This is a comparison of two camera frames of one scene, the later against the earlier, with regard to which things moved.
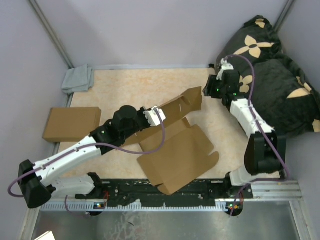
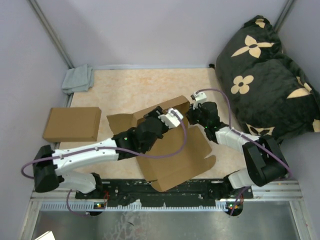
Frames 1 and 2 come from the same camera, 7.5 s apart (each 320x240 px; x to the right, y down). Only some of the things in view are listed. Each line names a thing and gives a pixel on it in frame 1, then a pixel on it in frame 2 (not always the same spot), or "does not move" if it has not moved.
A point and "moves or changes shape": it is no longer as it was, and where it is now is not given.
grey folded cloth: (78, 79) does not move
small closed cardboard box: (71, 124) does not move
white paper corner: (48, 235) does not move
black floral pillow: (283, 94) does not move
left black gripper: (140, 112) -> (154, 113)
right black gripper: (209, 90) -> (190, 114)
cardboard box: (175, 149) moves or changes shape
